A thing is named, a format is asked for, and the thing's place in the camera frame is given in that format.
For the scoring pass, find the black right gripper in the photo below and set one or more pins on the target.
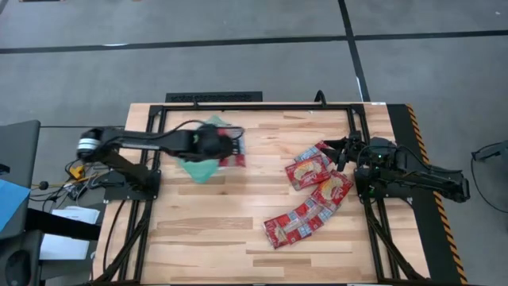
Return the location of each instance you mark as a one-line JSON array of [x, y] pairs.
[[355, 147]]

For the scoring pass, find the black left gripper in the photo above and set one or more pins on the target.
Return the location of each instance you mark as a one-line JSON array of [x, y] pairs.
[[210, 143]]

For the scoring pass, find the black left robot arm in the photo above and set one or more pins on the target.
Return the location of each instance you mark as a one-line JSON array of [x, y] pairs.
[[131, 141]]

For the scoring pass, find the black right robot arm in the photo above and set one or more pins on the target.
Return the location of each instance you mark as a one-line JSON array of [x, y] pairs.
[[420, 175]]

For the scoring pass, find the black floor grate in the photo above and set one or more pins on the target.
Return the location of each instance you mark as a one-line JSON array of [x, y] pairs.
[[214, 97]]

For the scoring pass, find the green plastic basket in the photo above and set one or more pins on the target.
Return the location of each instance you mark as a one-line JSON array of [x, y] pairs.
[[200, 172]]

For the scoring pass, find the black hazard-striped mat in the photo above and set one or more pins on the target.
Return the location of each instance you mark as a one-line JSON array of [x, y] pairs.
[[401, 123]]

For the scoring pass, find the yellow connector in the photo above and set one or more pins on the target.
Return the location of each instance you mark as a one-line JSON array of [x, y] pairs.
[[76, 171]]

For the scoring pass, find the black flat bar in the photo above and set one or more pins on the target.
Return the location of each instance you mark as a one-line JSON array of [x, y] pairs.
[[59, 224]]

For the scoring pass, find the black ball knob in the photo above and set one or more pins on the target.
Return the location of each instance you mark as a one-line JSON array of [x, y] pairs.
[[43, 185]]

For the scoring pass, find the white paper sheet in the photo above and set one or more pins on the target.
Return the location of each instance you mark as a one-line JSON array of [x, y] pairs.
[[63, 248]]

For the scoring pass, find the blue paper sheet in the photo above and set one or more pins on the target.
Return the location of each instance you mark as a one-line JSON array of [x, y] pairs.
[[10, 202]]

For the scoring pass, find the black aluminium table frame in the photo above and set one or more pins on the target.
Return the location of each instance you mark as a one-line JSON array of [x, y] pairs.
[[258, 107]]

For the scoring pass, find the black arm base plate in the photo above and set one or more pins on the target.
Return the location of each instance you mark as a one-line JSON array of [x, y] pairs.
[[119, 194]]

